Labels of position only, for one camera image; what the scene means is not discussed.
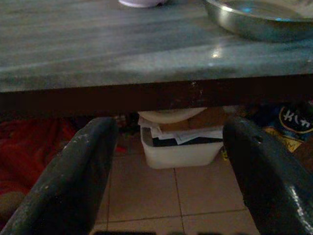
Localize white plastic box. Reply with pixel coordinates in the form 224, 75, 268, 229
140, 126, 224, 169

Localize steel round plate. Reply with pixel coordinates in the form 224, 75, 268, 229
203, 0, 313, 43

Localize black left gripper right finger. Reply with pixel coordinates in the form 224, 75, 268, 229
223, 117, 313, 235

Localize brown cardboard piece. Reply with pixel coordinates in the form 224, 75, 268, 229
159, 106, 229, 132

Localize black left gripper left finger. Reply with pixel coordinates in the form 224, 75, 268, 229
0, 117, 120, 235

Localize white papers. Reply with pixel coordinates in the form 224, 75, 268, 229
138, 116, 224, 145

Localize dark blue printed bag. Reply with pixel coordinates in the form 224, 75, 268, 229
254, 101, 313, 154

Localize red cloth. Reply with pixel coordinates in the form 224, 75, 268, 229
0, 118, 76, 195

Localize white bowl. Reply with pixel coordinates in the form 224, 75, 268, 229
118, 0, 168, 8

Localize table with marble top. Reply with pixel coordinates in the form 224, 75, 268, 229
0, 0, 313, 120

